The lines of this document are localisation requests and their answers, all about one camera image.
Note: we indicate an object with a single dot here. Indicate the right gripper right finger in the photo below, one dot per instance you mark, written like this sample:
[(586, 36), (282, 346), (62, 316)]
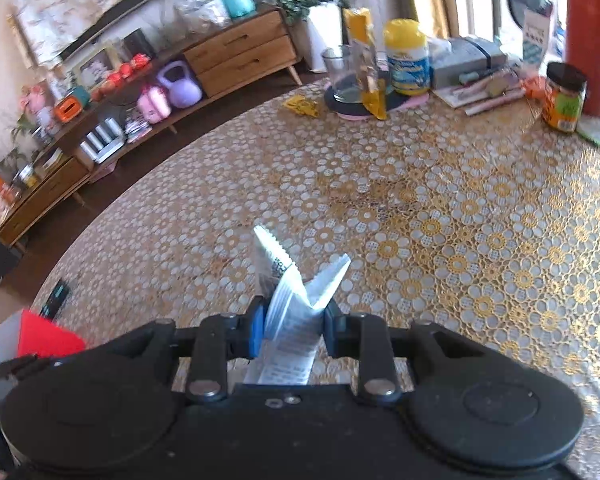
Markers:
[(365, 338)]

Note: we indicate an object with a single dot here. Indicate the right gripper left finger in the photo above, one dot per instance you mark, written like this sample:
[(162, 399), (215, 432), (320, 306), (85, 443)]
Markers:
[(219, 339)]

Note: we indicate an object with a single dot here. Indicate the white snack wrapper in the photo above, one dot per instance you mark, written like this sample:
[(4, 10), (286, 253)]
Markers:
[(293, 324)]

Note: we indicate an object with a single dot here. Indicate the red cardboard box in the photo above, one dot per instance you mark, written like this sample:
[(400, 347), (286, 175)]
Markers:
[(25, 333)]

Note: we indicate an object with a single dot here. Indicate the stack of booklets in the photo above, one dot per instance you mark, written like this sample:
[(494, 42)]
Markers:
[(135, 128)]

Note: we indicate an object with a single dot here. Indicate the white router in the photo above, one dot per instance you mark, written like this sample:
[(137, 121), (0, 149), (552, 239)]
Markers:
[(105, 140)]

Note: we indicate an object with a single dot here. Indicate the small yellow wrapper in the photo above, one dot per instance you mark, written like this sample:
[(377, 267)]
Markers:
[(302, 106)]

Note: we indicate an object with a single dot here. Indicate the purple kettlebell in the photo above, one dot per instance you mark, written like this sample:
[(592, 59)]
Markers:
[(182, 91)]

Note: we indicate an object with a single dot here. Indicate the glass cup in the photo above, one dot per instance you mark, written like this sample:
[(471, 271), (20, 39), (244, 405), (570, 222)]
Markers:
[(341, 71)]

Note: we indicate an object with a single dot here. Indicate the orange radio box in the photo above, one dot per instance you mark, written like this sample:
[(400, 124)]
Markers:
[(68, 108)]

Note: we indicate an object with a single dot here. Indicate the red apples row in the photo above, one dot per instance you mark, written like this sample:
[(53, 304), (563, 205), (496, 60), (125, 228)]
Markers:
[(127, 72)]

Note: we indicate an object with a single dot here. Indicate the grey box on table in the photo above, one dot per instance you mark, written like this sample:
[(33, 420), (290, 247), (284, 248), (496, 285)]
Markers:
[(461, 55)]

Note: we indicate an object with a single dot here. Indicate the framed photo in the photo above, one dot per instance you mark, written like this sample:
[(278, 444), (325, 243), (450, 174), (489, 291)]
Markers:
[(95, 68)]

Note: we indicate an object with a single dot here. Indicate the yellow lid wipes canister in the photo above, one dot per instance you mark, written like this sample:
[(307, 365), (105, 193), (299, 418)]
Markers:
[(408, 57)]

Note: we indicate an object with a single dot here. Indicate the wooden tv cabinet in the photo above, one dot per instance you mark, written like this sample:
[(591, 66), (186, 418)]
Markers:
[(222, 62)]

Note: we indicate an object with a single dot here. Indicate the pink plush doll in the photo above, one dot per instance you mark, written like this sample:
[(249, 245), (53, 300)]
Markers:
[(36, 111)]

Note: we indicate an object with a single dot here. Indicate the black speaker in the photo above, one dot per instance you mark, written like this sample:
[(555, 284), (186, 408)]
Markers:
[(136, 43)]

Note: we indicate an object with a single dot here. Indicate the dark lid jar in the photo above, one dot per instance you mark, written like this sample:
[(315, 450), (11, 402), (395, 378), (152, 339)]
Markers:
[(564, 94)]

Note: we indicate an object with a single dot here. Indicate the yellow sachet in cup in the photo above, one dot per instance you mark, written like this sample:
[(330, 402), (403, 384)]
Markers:
[(362, 43)]

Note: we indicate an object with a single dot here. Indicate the clear plastic bag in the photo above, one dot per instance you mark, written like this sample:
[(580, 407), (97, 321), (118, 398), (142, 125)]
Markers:
[(202, 16)]

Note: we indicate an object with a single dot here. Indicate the tv screen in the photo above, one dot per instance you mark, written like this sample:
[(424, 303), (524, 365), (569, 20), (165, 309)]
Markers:
[(130, 10)]

